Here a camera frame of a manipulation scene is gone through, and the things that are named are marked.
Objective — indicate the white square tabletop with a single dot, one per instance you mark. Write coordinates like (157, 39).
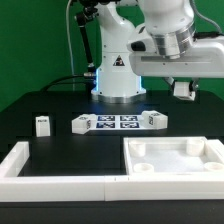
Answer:
(175, 155)

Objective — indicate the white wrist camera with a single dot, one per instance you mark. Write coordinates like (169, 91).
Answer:
(141, 41)

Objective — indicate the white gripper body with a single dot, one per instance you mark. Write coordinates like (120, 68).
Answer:
(204, 60)

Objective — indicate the white U-shaped fence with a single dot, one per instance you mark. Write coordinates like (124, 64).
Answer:
(14, 188)

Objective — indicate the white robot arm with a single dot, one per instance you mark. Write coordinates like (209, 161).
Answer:
(152, 38)

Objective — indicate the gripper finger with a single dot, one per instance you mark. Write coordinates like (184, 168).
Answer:
(194, 84)
(170, 81)

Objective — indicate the AprilTag marker sheet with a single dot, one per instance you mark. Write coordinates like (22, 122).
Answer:
(117, 122)

